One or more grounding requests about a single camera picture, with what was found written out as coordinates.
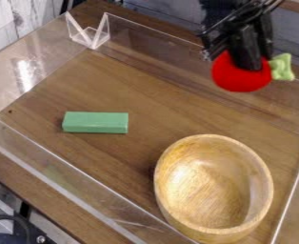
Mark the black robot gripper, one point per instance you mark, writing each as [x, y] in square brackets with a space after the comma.
[224, 18]

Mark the red plush tomato toy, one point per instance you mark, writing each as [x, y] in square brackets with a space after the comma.
[235, 79]

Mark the wooden bowl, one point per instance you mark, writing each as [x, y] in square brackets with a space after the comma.
[213, 188]

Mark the green rectangular block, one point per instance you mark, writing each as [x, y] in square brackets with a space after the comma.
[96, 122]

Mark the clear acrylic corner bracket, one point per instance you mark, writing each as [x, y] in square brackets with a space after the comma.
[89, 37]

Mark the clear acrylic tray wall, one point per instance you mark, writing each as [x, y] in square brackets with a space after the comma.
[89, 180]

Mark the black clamp with cable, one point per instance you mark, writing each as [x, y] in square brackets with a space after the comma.
[25, 232]

